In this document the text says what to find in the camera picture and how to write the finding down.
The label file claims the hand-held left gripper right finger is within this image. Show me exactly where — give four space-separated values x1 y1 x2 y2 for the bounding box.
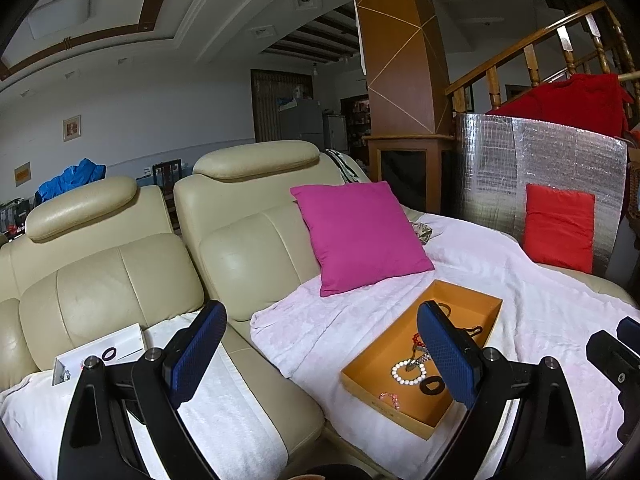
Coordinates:
416 300 587 480

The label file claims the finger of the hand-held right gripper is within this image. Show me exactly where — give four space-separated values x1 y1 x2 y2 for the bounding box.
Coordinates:
586 330 640 446
616 316 640 356

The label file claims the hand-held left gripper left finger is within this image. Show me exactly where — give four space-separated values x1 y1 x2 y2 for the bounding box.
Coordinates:
57 300 228 480

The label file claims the white bead bracelet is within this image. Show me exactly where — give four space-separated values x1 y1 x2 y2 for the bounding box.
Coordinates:
391 357 428 387

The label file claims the orange cardboard box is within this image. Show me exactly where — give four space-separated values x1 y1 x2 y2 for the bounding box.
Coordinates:
341 279 503 442

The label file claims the white towel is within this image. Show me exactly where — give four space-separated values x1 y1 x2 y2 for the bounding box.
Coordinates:
0 310 288 480

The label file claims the white cardboard box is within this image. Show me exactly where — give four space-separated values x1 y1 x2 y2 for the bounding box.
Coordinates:
52 323 147 387

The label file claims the pale pink blanket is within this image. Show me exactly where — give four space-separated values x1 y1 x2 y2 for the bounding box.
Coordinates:
250 212 640 480

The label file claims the beige leather sofa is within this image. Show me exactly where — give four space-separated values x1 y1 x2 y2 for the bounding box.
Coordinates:
0 140 640 480

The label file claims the patterned crumpled cloth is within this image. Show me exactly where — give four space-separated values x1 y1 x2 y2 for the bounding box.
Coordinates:
410 219 443 246

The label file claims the red pillow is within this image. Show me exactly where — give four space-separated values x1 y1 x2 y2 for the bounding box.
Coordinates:
520 183 597 273

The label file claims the magenta pillow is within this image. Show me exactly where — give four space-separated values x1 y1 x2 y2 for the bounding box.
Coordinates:
290 180 435 298

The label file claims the dark wooden chair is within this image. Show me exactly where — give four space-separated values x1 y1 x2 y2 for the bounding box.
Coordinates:
151 158 183 211

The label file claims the silver foil panel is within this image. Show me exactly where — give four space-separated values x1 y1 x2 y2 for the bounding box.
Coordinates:
454 112 628 278

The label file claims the striped cloth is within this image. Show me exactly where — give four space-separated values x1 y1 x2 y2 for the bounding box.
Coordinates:
325 149 373 186

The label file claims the blue cloth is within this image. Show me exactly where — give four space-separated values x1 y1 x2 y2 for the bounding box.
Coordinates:
34 158 107 206

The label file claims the red cloth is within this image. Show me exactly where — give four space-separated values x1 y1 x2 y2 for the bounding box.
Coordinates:
487 73 631 137

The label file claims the dark display cabinet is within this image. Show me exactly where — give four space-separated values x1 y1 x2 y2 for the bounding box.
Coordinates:
341 95 371 161

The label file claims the white refrigerator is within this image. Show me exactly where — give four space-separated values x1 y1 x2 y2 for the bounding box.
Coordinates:
322 114 347 152

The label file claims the grey refrigerator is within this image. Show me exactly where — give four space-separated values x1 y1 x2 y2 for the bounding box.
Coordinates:
279 99 325 143

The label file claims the brown wooden screen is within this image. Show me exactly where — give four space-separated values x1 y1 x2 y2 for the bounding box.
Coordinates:
250 69 316 143

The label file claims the wooden column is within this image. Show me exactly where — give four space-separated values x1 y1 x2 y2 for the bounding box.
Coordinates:
347 0 456 216

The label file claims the wooden stair railing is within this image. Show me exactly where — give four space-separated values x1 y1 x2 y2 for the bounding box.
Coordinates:
445 1 640 116

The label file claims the white paper sheet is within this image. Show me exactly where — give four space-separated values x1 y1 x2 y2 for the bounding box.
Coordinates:
352 0 368 76

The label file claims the square ceiling light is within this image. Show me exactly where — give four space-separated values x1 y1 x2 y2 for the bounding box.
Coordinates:
27 0 92 40

